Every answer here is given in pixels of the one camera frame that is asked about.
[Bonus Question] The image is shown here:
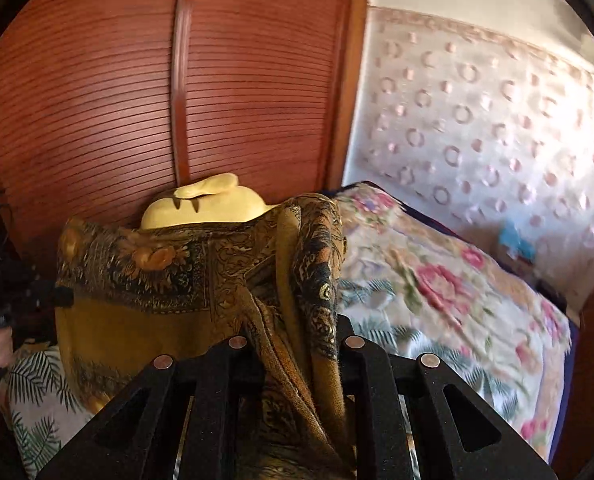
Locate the blue tissue box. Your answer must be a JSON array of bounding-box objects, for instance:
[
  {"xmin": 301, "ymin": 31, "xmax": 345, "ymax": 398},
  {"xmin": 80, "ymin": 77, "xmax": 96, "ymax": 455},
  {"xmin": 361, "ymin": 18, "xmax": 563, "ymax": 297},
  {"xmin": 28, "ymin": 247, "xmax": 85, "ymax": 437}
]
[{"xmin": 497, "ymin": 220, "xmax": 536, "ymax": 263}]

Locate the floral blanket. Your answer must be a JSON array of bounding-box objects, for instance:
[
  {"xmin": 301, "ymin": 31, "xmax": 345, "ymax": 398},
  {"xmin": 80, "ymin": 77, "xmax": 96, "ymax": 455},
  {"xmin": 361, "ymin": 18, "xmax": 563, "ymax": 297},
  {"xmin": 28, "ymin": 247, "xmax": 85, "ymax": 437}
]
[{"xmin": 334, "ymin": 182, "xmax": 572, "ymax": 461}]

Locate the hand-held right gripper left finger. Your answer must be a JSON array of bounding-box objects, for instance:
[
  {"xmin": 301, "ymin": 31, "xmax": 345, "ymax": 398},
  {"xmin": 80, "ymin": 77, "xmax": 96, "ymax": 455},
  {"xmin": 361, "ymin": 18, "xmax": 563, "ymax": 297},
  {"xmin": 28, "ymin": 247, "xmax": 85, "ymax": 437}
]
[{"xmin": 37, "ymin": 335, "xmax": 268, "ymax": 480}]

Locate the yellow plush toy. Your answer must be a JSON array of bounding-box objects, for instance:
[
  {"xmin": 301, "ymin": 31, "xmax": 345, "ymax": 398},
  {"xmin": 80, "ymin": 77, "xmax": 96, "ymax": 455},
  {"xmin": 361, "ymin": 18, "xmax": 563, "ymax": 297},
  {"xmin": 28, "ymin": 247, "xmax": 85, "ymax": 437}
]
[{"xmin": 141, "ymin": 172, "xmax": 278, "ymax": 231}]

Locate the low wooden cabinet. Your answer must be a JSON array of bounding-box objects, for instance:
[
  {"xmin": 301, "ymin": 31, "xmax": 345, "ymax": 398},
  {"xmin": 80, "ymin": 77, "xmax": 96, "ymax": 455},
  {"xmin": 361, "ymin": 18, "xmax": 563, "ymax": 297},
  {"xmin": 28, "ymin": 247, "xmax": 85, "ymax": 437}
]
[{"xmin": 552, "ymin": 260, "xmax": 594, "ymax": 471}]

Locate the mustard patterned garment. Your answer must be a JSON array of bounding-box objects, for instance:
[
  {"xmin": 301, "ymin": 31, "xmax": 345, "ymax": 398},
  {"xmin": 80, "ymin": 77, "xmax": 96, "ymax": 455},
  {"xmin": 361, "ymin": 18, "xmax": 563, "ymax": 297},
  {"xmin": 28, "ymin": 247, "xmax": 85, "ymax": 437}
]
[{"xmin": 54, "ymin": 195, "xmax": 358, "ymax": 480}]

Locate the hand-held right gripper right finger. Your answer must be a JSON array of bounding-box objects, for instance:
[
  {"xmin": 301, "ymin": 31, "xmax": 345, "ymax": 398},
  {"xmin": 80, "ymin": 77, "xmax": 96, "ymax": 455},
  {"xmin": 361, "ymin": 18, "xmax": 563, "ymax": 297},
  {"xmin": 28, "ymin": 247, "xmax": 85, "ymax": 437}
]
[{"xmin": 336, "ymin": 315, "xmax": 558, "ymax": 480}]

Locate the sheer circle-patterned wall curtain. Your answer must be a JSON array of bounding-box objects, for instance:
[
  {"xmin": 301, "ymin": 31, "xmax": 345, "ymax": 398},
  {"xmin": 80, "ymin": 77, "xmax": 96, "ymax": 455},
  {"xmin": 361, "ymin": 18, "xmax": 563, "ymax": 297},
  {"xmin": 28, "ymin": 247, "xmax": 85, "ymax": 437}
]
[{"xmin": 344, "ymin": 5, "xmax": 594, "ymax": 306}]

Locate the red-brown slatted wooden wardrobe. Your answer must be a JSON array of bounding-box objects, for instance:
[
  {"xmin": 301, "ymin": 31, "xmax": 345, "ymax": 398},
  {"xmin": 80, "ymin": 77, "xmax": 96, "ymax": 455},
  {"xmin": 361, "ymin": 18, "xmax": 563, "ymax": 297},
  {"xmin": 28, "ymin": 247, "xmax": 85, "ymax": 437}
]
[{"xmin": 0, "ymin": 0, "xmax": 370, "ymax": 271}]

